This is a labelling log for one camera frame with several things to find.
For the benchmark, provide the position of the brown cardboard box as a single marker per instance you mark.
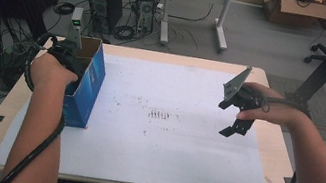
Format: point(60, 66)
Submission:
point(297, 12)

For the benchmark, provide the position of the white paper sheet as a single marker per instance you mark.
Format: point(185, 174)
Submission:
point(158, 145)

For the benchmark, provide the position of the person's left hand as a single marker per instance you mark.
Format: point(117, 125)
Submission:
point(50, 75)

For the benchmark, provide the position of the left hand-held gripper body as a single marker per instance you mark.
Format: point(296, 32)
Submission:
point(67, 54)

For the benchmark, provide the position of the small silver power unit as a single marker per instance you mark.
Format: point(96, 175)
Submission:
point(77, 14)

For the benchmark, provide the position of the blue cardboard box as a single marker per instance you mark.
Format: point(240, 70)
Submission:
point(88, 92)

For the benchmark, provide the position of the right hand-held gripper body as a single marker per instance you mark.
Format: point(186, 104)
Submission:
point(241, 97)

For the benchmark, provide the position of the black computer tower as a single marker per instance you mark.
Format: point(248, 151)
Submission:
point(107, 3)

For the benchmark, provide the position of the person's right hand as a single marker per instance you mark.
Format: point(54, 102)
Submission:
point(279, 113)

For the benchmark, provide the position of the open-frame computer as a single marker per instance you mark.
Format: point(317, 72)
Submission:
point(145, 8)

